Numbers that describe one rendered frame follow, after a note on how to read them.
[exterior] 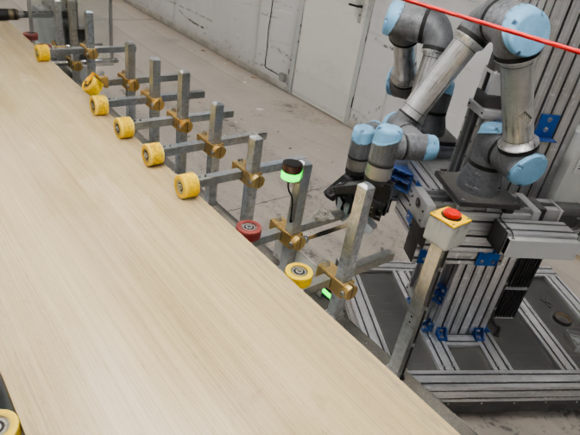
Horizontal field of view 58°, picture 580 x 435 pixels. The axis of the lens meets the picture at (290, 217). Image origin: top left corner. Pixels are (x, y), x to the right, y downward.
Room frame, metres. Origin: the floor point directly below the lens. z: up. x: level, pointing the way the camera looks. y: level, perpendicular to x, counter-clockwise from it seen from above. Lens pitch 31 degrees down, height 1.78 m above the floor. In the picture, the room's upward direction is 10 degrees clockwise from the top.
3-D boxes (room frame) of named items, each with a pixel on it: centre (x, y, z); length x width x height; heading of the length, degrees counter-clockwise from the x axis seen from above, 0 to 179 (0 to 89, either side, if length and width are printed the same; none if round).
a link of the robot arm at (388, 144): (1.37, -0.23, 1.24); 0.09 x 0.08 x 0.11; 109
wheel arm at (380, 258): (1.32, -0.19, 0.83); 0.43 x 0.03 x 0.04; 133
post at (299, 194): (1.44, -0.02, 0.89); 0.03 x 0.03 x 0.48; 43
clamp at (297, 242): (1.45, 0.00, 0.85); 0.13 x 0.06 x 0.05; 43
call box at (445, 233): (1.07, -0.36, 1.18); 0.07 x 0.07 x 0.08; 43
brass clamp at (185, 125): (2.00, 0.51, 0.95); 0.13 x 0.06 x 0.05; 43
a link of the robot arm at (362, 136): (1.66, -0.20, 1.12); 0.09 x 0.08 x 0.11; 160
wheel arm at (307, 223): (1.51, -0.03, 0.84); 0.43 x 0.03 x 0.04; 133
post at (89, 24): (2.71, 1.18, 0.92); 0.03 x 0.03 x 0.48; 43
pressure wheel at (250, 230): (1.36, 0.12, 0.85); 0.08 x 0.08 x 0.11
